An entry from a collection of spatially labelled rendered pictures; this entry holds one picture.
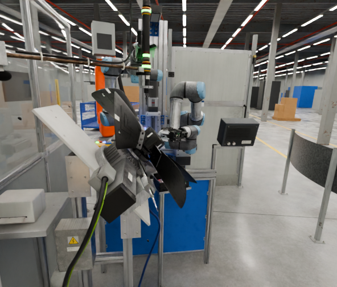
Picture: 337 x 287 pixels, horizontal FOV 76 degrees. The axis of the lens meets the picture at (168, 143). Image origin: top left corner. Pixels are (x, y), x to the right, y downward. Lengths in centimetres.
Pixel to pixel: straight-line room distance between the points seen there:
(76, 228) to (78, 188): 17
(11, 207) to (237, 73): 288
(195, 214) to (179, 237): 24
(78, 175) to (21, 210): 27
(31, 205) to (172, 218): 106
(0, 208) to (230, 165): 289
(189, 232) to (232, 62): 226
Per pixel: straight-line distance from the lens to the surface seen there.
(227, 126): 158
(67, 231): 111
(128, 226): 116
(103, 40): 510
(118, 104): 82
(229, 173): 347
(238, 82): 325
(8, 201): 116
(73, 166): 105
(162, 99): 205
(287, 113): 1351
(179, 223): 185
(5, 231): 117
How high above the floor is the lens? 144
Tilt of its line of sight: 14 degrees down
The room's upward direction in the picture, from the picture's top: 1 degrees clockwise
